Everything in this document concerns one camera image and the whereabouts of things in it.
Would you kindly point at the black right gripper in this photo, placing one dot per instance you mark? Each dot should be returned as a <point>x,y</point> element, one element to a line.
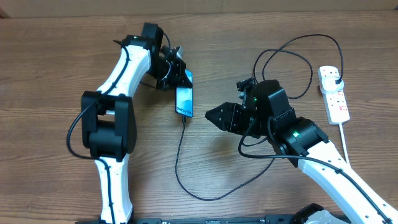
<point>230,121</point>

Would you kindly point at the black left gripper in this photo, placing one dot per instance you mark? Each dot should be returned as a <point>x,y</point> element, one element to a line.
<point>180,78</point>

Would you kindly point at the black Galaxy smartphone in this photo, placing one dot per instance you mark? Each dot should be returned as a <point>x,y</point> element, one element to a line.
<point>184,101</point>

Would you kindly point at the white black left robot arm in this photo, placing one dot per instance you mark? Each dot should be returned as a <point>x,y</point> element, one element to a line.
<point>107,115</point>

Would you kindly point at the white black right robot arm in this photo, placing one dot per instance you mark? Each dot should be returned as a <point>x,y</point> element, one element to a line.
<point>266,111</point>

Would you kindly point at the white charger plug adapter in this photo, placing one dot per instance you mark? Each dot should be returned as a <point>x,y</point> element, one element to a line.
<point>329,85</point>

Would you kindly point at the white power strip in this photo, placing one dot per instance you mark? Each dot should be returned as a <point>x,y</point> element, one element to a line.
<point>335,103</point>

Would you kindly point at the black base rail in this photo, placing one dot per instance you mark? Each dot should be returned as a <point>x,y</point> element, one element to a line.
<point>268,219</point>

